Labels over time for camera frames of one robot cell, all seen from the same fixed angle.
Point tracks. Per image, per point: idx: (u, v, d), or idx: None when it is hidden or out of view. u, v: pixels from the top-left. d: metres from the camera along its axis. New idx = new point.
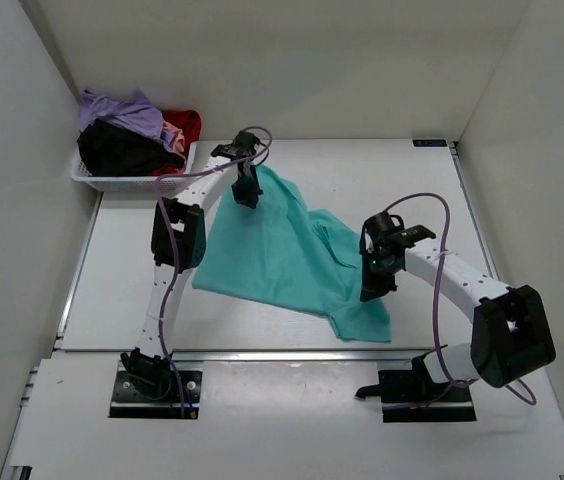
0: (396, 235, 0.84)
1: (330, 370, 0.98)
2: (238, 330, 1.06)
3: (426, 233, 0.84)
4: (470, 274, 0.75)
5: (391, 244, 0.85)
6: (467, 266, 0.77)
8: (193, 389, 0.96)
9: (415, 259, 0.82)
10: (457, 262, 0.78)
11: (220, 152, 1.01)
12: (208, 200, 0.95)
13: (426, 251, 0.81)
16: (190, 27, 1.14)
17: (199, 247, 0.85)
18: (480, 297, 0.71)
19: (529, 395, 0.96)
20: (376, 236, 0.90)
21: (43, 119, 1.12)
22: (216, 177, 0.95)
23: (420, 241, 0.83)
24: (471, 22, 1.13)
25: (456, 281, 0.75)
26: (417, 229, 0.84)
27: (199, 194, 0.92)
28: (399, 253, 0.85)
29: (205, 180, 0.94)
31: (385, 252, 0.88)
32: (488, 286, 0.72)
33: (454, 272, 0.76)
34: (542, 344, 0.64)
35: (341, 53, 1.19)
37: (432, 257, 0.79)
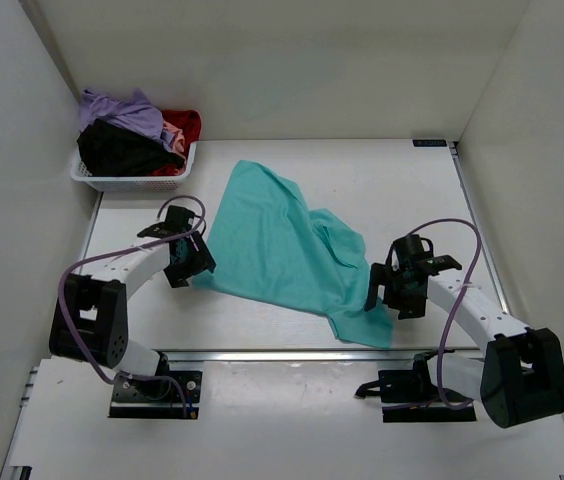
0: (423, 261, 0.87)
1: (330, 370, 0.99)
2: (237, 330, 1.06)
3: (453, 264, 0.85)
4: (489, 309, 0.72)
5: (415, 268, 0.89)
6: (487, 300, 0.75)
8: (193, 389, 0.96)
9: (437, 287, 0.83)
10: (477, 295, 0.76)
11: (149, 234, 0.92)
12: (132, 280, 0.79)
13: (449, 281, 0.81)
16: (191, 28, 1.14)
17: (118, 338, 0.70)
18: (495, 332, 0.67)
19: None
20: (402, 258, 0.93)
21: (43, 119, 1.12)
22: (141, 254, 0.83)
23: (445, 271, 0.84)
24: (472, 22, 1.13)
25: (473, 314, 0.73)
26: (444, 259, 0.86)
27: (120, 269, 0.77)
28: (421, 280, 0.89)
29: (126, 258, 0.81)
31: (409, 277, 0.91)
32: (506, 324, 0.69)
33: (472, 305, 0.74)
34: (553, 390, 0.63)
35: (342, 52, 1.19)
37: (454, 287, 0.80)
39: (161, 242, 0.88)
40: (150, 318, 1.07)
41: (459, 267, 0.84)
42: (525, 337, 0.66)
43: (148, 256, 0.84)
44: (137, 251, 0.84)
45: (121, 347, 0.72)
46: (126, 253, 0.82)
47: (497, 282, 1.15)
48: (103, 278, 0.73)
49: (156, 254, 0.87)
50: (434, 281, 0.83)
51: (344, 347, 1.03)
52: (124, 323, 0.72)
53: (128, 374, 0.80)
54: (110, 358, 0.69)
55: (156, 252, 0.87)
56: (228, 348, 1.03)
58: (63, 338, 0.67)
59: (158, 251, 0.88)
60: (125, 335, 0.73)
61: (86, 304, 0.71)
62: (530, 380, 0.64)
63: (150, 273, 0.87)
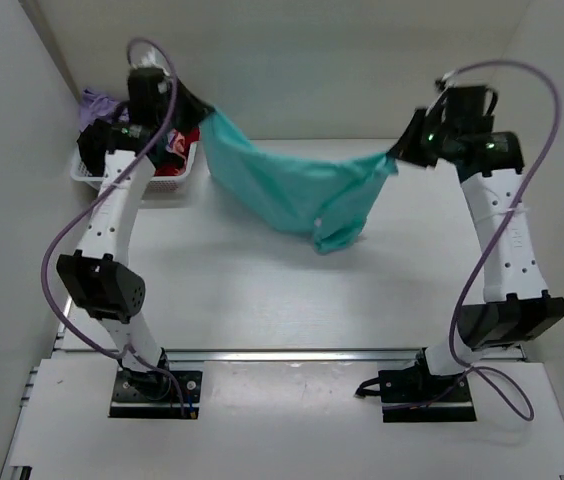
0: (480, 144, 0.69)
1: (330, 370, 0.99)
2: (236, 330, 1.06)
3: (512, 163, 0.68)
4: (520, 255, 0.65)
5: (465, 143, 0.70)
6: (524, 239, 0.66)
8: (193, 389, 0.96)
9: (479, 190, 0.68)
10: (517, 229, 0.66)
11: None
12: (123, 232, 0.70)
13: (495, 194, 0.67)
16: (192, 28, 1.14)
17: (135, 289, 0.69)
18: (507, 292, 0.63)
19: (527, 411, 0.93)
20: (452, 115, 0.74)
21: (43, 118, 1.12)
22: (120, 193, 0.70)
23: (500, 171, 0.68)
24: (471, 22, 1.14)
25: (501, 254, 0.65)
26: (506, 151, 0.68)
27: (106, 232, 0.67)
28: (466, 159, 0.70)
29: (106, 208, 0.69)
31: (454, 143, 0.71)
32: (529, 278, 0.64)
33: (508, 246, 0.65)
34: (540, 328, 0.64)
35: (342, 53, 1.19)
37: (498, 204, 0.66)
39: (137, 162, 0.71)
40: (150, 318, 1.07)
41: (519, 173, 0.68)
42: (535, 300, 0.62)
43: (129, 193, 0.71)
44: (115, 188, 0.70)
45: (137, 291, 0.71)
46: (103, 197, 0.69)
47: None
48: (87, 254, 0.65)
49: (137, 180, 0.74)
50: (480, 185, 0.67)
51: (344, 347, 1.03)
52: (134, 274, 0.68)
53: (135, 351, 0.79)
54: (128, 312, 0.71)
55: (135, 177, 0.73)
56: (228, 348, 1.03)
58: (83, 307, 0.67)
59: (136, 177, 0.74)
60: (139, 280, 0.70)
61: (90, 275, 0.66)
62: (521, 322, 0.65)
63: (141, 186, 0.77)
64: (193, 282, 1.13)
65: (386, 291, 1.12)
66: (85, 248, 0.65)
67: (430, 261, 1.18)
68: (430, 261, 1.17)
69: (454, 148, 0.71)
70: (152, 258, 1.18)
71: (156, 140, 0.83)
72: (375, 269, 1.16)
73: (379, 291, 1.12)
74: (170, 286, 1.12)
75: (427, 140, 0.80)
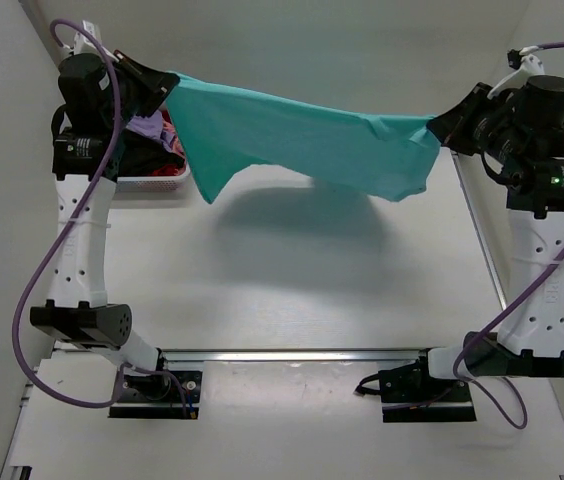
0: (544, 177, 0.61)
1: (330, 370, 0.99)
2: (236, 329, 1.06)
3: None
4: (550, 312, 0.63)
5: (525, 172, 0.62)
6: (561, 295, 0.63)
8: (193, 389, 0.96)
9: (527, 229, 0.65)
10: (557, 283, 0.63)
11: (69, 162, 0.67)
12: (95, 269, 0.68)
13: (541, 239, 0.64)
16: (192, 28, 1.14)
17: (119, 317, 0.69)
18: (523, 348, 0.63)
19: (519, 421, 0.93)
20: (523, 126, 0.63)
21: (43, 118, 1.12)
22: (82, 231, 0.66)
23: (555, 211, 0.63)
24: (470, 22, 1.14)
25: (526, 309, 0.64)
26: None
27: (75, 275, 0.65)
28: (524, 186, 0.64)
29: (70, 247, 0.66)
31: (517, 164, 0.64)
32: (549, 336, 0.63)
33: (540, 303, 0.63)
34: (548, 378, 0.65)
35: (342, 53, 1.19)
37: (541, 255, 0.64)
39: (96, 188, 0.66)
40: (150, 318, 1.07)
41: None
42: (550, 360, 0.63)
43: (91, 225, 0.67)
44: (73, 226, 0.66)
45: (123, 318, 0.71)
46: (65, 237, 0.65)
47: (496, 282, 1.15)
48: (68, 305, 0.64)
49: (95, 209, 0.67)
50: (531, 224, 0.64)
51: (344, 346, 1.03)
52: (114, 308, 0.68)
53: (132, 365, 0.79)
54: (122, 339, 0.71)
55: (95, 206, 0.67)
56: (228, 348, 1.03)
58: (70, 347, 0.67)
59: (97, 203, 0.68)
60: (122, 308, 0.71)
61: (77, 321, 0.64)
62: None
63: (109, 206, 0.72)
64: (194, 282, 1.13)
65: (387, 291, 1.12)
66: (57, 297, 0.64)
67: (429, 260, 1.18)
68: (430, 261, 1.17)
69: (513, 173, 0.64)
70: (152, 258, 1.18)
71: (96, 136, 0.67)
72: (375, 269, 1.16)
73: (379, 290, 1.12)
74: (170, 286, 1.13)
75: (486, 138, 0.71)
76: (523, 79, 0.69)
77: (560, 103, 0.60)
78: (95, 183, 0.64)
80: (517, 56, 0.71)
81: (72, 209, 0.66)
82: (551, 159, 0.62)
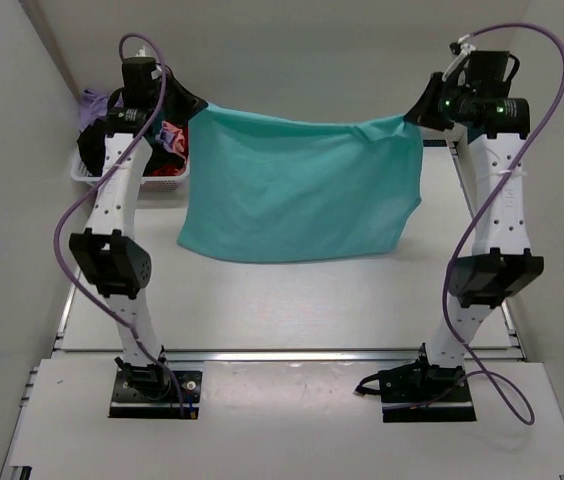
0: (487, 108, 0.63)
1: (330, 370, 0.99)
2: (237, 329, 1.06)
3: (520, 130, 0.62)
4: (510, 213, 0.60)
5: (474, 108, 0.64)
6: (518, 199, 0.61)
8: (193, 389, 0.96)
9: (482, 150, 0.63)
10: (512, 188, 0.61)
11: (119, 127, 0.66)
12: (129, 212, 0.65)
13: (496, 154, 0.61)
16: (192, 28, 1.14)
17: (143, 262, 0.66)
18: (491, 245, 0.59)
19: (528, 415, 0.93)
20: (471, 82, 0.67)
21: (43, 118, 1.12)
22: (124, 175, 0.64)
23: (504, 133, 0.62)
24: (470, 22, 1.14)
25: (492, 210, 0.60)
26: (515, 117, 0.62)
27: (113, 210, 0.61)
28: (476, 121, 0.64)
29: (111, 187, 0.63)
31: (466, 108, 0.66)
32: (512, 238, 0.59)
33: (500, 204, 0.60)
34: (519, 282, 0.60)
35: (342, 52, 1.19)
37: (498, 166, 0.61)
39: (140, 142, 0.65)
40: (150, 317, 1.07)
41: (522, 136, 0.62)
42: (516, 255, 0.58)
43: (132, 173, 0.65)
44: (116, 171, 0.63)
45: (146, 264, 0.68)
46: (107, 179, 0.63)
47: None
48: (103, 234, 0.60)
49: (137, 161, 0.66)
50: (483, 143, 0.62)
51: (344, 346, 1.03)
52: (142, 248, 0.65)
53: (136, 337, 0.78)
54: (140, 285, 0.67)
55: (136, 160, 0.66)
56: (228, 348, 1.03)
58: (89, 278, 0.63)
59: (138, 155, 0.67)
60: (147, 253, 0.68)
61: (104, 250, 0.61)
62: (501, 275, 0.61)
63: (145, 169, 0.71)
64: (194, 282, 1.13)
65: (387, 291, 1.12)
66: (94, 226, 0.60)
67: (429, 260, 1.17)
68: (430, 261, 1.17)
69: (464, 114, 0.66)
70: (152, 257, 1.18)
71: (142, 109, 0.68)
72: (375, 269, 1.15)
73: (380, 290, 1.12)
74: (170, 286, 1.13)
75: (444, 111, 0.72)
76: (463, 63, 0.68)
77: (498, 60, 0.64)
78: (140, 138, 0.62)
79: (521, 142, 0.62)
80: (458, 44, 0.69)
81: (117, 158, 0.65)
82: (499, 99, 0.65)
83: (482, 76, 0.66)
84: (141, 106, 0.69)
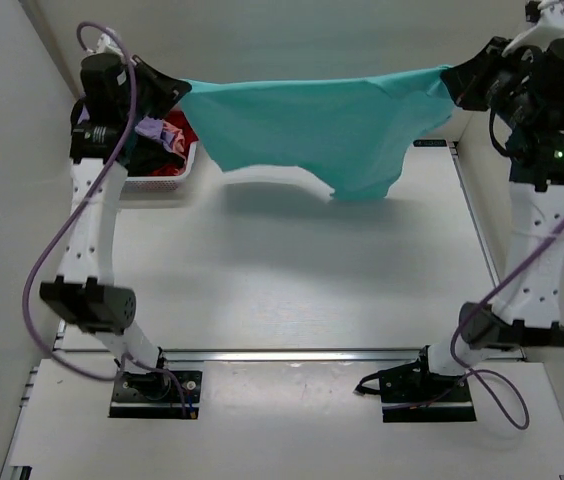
0: (548, 151, 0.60)
1: (330, 370, 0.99)
2: (237, 329, 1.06)
3: None
4: (544, 283, 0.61)
5: (529, 145, 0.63)
6: (553, 268, 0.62)
8: (193, 389, 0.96)
9: (528, 199, 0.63)
10: (552, 255, 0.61)
11: (86, 153, 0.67)
12: (104, 251, 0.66)
13: (542, 212, 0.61)
16: (192, 28, 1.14)
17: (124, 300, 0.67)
18: (517, 318, 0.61)
19: (523, 421, 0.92)
20: (537, 97, 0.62)
21: (43, 118, 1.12)
22: (95, 211, 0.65)
23: (557, 186, 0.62)
24: (470, 22, 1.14)
25: (522, 280, 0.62)
26: None
27: (86, 253, 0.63)
28: (527, 160, 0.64)
29: (82, 226, 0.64)
31: (523, 131, 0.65)
32: (541, 309, 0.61)
33: (533, 271, 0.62)
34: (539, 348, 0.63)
35: (341, 52, 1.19)
37: (541, 224, 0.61)
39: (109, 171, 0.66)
40: (150, 318, 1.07)
41: None
42: (541, 329, 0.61)
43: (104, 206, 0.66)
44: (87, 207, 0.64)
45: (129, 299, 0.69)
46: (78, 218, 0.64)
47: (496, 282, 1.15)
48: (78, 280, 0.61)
49: (107, 194, 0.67)
50: (530, 195, 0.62)
51: (344, 346, 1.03)
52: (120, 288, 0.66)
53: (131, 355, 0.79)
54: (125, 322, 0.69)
55: (108, 189, 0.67)
56: (228, 348, 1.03)
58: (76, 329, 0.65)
59: (109, 185, 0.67)
60: (127, 291, 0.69)
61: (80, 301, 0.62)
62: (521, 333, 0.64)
63: (119, 194, 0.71)
64: (194, 282, 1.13)
65: (387, 291, 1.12)
66: (67, 273, 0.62)
67: (430, 261, 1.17)
68: (429, 261, 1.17)
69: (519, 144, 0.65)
70: (152, 257, 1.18)
71: (112, 126, 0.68)
72: (375, 269, 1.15)
73: (380, 290, 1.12)
74: (170, 286, 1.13)
75: (498, 104, 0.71)
76: (540, 35, 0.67)
77: None
78: (109, 166, 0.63)
79: None
80: (536, 8, 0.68)
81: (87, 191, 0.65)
82: (559, 131, 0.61)
83: (550, 94, 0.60)
84: (108, 118, 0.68)
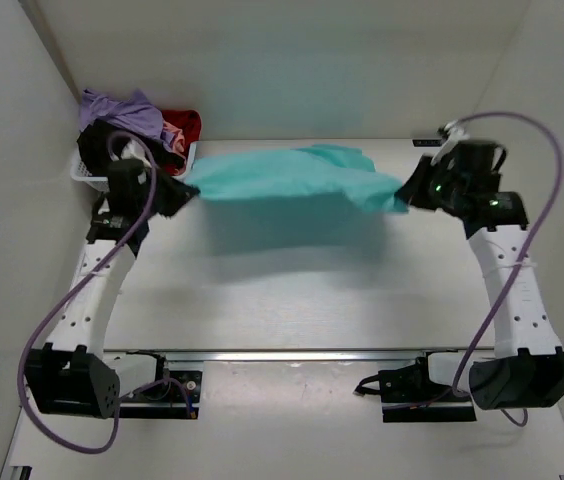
0: (484, 206, 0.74)
1: (330, 370, 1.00)
2: (237, 329, 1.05)
3: (517, 220, 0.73)
4: (531, 310, 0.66)
5: (471, 205, 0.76)
6: (531, 293, 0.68)
8: (193, 389, 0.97)
9: (487, 249, 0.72)
10: (525, 282, 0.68)
11: (101, 234, 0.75)
12: (99, 325, 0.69)
13: (501, 247, 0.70)
16: (191, 27, 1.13)
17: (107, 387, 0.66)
18: (519, 346, 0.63)
19: (520, 417, 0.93)
20: (461, 173, 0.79)
21: (43, 119, 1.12)
22: (98, 284, 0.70)
23: (505, 225, 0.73)
24: (470, 22, 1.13)
25: (509, 309, 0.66)
26: (510, 209, 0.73)
27: (81, 322, 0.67)
28: (472, 216, 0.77)
29: (83, 298, 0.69)
31: (460, 200, 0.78)
32: (539, 335, 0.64)
33: (516, 302, 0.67)
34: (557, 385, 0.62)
35: (341, 52, 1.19)
37: (505, 258, 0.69)
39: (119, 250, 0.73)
40: (150, 318, 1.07)
41: (523, 228, 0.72)
42: (549, 357, 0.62)
43: (108, 281, 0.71)
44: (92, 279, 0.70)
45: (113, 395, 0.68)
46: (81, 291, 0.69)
47: None
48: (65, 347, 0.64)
49: (115, 270, 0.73)
50: (487, 239, 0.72)
51: (344, 346, 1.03)
52: (108, 372, 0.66)
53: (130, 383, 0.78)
54: (104, 410, 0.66)
55: (115, 266, 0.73)
56: (227, 348, 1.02)
58: (52, 406, 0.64)
59: (118, 263, 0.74)
60: (113, 378, 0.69)
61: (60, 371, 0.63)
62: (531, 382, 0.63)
63: (123, 275, 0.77)
64: (193, 282, 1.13)
65: (387, 291, 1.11)
66: (55, 342, 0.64)
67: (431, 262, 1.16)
68: (429, 261, 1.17)
69: (460, 207, 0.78)
70: (151, 258, 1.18)
71: (127, 215, 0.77)
72: (375, 269, 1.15)
73: (380, 290, 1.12)
74: (169, 286, 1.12)
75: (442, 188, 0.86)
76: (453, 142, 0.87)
77: (486, 152, 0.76)
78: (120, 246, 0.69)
79: (521, 233, 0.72)
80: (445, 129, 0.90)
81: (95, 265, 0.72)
82: (490, 194, 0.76)
83: (472, 171, 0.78)
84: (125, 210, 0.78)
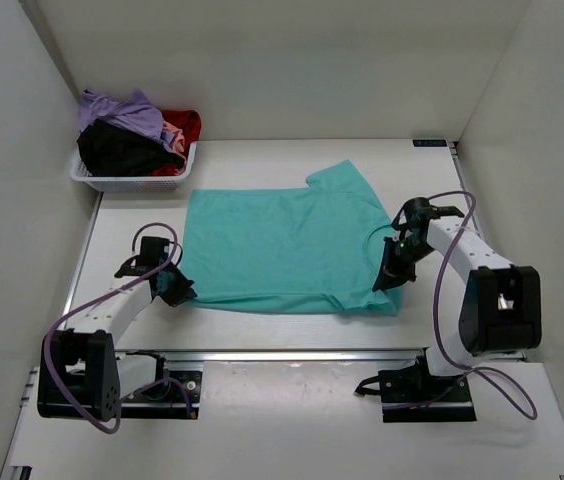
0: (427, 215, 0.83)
1: (330, 370, 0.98)
2: (236, 331, 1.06)
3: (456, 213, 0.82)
4: (481, 248, 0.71)
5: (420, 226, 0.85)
6: (482, 242, 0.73)
8: (193, 389, 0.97)
9: (436, 232, 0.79)
10: (474, 237, 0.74)
11: (126, 272, 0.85)
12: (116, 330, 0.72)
13: (448, 224, 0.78)
16: (191, 28, 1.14)
17: (109, 390, 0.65)
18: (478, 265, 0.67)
19: (530, 410, 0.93)
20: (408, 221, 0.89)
21: (43, 118, 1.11)
22: (121, 296, 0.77)
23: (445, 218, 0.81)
24: (470, 22, 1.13)
25: (463, 250, 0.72)
26: (448, 209, 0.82)
27: (102, 316, 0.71)
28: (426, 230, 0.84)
29: (106, 303, 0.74)
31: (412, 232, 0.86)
32: (494, 258, 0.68)
33: (467, 244, 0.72)
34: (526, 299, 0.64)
35: (341, 52, 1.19)
37: (452, 230, 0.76)
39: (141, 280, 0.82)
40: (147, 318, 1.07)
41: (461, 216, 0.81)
42: (508, 271, 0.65)
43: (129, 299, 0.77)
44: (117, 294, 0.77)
45: (113, 397, 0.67)
46: (106, 298, 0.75)
47: None
48: (87, 330, 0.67)
49: (136, 294, 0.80)
50: (434, 225, 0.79)
51: (344, 347, 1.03)
52: (114, 375, 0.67)
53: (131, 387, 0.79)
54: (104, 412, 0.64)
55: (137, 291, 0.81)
56: (227, 348, 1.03)
58: (52, 408, 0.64)
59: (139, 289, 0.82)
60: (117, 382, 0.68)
61: (72, 358, 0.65)
62: (507, 313, 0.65)
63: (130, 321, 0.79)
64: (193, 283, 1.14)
65: None
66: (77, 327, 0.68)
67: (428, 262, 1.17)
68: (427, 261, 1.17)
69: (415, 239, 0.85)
70: None
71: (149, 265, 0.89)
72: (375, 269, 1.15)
73: None
74: None
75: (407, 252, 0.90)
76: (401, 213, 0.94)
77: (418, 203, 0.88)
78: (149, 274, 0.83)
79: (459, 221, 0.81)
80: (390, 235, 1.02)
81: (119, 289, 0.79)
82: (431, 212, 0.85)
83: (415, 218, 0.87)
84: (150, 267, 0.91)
